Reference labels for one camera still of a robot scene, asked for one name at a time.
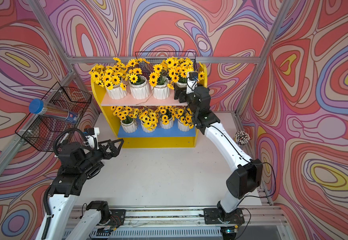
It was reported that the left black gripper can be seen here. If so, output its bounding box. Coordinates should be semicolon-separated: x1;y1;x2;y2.
77;138;123;175

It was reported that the shelf sunflower pot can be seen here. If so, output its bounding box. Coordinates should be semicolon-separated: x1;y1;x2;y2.
111;106;139;134
162;58;207;90
138;108;159;133
89;57;127;100
149;63;170;100
157;106;175;130
175;107;195;132
126;58;150;100

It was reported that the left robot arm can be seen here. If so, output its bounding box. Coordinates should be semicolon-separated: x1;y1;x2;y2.
36;139;126;240

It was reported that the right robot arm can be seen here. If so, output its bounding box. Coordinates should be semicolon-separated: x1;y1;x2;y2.
174;86;263;225

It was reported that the yellow wooden shelf unit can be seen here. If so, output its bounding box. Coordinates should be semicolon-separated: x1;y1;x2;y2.
89;59;198;148

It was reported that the black marker in basket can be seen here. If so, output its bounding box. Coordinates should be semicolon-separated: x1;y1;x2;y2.
53;132;70;151

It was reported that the clear cup of pencils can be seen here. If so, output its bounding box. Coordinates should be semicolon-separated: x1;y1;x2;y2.
234;131;251;147

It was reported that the clear tube blue cap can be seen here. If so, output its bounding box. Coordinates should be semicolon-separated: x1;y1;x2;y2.
29;99;79;124

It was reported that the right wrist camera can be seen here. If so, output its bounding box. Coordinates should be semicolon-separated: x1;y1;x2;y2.
187;71;198;93

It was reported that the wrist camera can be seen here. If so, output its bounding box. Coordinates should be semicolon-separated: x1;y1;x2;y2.
187;71;198;93
84;127;100;150

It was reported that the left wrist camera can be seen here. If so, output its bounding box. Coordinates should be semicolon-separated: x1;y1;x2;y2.
84;127;100;150

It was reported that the black wire basket back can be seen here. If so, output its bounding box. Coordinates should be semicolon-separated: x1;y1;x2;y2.
134;50;199;80

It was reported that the black wire basket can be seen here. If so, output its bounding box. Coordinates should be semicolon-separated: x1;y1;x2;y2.
15;83;92;152
134;50;199;80

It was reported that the black wire basket left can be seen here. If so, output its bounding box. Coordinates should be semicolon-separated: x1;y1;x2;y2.
15;83;92;152

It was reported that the metal base rail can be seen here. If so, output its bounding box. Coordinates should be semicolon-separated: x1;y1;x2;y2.
87;206;294;240

